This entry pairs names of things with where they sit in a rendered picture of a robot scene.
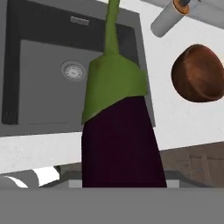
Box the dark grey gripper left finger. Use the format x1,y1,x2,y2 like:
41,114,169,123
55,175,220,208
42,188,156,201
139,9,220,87
43,170,84,189

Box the brown wooden bowl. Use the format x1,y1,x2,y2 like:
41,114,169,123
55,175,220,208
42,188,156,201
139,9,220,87
171,43,224,103

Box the grey kitchen sink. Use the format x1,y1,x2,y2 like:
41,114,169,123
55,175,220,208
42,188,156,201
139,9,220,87
0,0,157,138

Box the purple eggplant with green stem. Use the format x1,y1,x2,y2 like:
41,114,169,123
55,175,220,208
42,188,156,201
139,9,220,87
80,0,168,188

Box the brown wooden cupboard front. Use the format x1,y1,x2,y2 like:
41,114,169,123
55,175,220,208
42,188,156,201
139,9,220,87
159,141,224,188

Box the grey sink tap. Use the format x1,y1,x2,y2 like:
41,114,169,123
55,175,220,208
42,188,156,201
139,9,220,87
139,0,224,39

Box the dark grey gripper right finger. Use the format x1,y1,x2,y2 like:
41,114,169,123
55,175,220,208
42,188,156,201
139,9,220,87
164,170,209,189

